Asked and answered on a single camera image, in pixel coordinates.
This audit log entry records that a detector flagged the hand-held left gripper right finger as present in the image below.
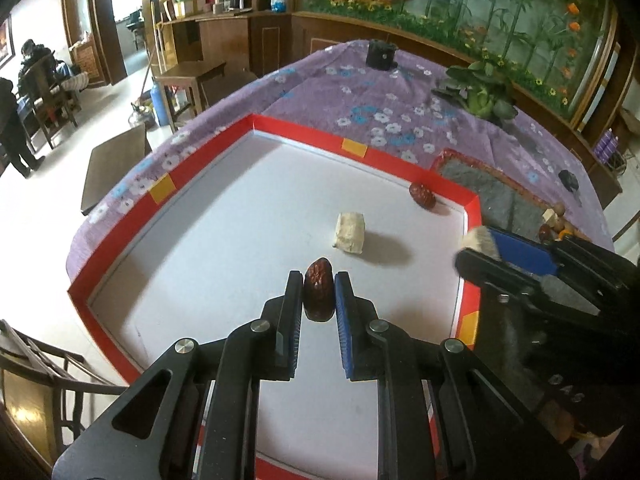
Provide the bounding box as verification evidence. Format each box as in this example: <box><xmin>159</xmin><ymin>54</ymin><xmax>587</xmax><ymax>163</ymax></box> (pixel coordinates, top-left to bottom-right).
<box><xmin>334</xmin><ymin>271</ymin><xmax>571</xmax><ymax>480</ymax></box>

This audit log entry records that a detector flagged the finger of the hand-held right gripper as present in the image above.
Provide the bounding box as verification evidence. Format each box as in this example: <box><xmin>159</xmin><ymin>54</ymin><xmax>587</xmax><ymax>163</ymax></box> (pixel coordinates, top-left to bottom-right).
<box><xmin>486</xmin><ymin>227</ymin><xmax>636</xmax><ymax>306</ymax></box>
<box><xmin>455</xmin><ymin>250</ymin><xmax>601</xmax><ymax>321</ymax></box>

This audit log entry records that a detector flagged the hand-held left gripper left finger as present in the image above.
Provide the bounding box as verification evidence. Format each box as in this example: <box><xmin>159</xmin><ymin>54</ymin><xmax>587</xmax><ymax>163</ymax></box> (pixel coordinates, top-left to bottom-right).
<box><xmin>52</xmin><ymin>270</ymin><xmax>305</xmax><ymax>480</ymax></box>

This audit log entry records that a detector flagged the red-rimmed white box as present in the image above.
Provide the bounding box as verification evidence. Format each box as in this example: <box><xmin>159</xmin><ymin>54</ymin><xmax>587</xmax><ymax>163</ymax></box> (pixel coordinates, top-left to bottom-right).
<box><xmin>67</xmin><ymin>114</ymin><xmax>482</xmax><ymax>480</ymax></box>

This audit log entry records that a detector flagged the black clip device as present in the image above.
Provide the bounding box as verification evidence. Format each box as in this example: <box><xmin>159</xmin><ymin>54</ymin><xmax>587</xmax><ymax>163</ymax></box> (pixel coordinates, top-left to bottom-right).
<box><xmin>557</xmin><ymin>170</ymin><xmax>582</xmax><ymax>206</ymax></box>

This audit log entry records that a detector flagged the green bok choy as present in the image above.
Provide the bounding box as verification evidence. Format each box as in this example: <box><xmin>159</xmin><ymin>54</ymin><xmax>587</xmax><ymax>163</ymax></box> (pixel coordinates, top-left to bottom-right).
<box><xmin>432</xmin><ymin>60</ymin><xmax>521</xmax><ymax>121</ymax></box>

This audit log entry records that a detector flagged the purple floral tablecloth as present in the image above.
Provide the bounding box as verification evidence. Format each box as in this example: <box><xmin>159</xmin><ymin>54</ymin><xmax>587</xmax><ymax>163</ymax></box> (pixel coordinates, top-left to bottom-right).
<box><xmin>70</xmin><ymin>40</ymin><xmax>617</xmax><ymax>281</ymax></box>

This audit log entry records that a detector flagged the dark wooden stool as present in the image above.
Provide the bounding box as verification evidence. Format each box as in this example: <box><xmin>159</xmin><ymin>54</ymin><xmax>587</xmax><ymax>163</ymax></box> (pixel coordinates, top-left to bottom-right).
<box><xmin>81</xmin><ymin>124</ymin><xmax>152</xmax><ymax>217</ymax></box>

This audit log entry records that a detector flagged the small black round device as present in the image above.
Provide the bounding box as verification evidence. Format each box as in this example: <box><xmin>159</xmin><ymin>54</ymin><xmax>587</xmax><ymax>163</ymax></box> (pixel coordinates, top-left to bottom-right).
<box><xmin>366</xmin><ymin>39</ymin><xmax>398</xmax><ymax>70</ymax></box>

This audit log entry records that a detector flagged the blue bottle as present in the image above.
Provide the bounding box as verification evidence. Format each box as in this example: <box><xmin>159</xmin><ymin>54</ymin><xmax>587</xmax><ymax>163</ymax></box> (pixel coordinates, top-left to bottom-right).
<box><xmin>151</xmin><ymin>82</ymin><xmax>171</xmax><ymax>127</ymax></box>

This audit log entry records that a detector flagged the metal kettle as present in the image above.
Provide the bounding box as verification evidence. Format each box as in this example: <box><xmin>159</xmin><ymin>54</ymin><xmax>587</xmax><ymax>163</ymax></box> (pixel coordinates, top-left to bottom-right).
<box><xmin>128</xmin><ymin>102</ymin><xmax>156</xmax><ymax>132</ymax></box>

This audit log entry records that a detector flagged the artificial flower glass display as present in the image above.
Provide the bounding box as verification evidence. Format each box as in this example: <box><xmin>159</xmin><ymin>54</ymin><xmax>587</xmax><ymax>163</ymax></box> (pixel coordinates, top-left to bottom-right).
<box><xmin>299</xmin><ymin>0</ymin><xmax>618</xmax><ymax>123</ymax></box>

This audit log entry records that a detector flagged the brown wooden side table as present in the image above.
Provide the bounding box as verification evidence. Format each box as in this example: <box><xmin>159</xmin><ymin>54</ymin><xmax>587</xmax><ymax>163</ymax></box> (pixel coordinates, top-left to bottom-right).
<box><xmin>152</xmin><ymin>60</ymin><xmax>227</xmax><ymax>127</ymax></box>

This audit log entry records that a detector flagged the wooden armchair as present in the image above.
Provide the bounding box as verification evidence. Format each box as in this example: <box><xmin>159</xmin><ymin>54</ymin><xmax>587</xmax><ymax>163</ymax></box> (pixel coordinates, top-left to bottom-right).
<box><xmin>0</xmin><ymin>319</ymin><xmax>128</xmax><ymax>467</ymax></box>

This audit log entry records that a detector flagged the wooden counter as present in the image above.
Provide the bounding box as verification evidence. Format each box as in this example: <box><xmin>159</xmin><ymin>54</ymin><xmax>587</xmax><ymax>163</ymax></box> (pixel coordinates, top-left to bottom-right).
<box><xmin>162</xmin><ymin>9</ymin><xmax>301</xmax><ymax>78</ymax></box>

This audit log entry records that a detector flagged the wooden chair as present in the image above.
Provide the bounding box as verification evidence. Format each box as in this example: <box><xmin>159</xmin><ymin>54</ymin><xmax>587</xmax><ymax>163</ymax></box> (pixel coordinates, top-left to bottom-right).
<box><xmin>20</xmin><ymin>57</ymin><xmax>81</xmax><ymax>151</ymax></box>

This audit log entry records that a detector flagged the framed wall picture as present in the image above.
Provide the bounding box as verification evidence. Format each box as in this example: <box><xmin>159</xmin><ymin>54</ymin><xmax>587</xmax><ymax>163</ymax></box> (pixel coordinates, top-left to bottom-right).
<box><xmin>0</xmin><ymin>14</ymin><xmax>16</xmax><ymax>69</ymax></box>

